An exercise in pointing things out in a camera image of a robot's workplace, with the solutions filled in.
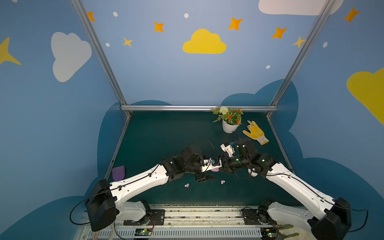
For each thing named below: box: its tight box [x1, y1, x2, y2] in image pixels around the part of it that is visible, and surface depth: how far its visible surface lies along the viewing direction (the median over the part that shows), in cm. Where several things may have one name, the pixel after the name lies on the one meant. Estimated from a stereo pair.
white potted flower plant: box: [211, 106, 244, 134], surface depth 104 cm
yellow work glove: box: [242, 120, 270, 146], surface depth 110 cm
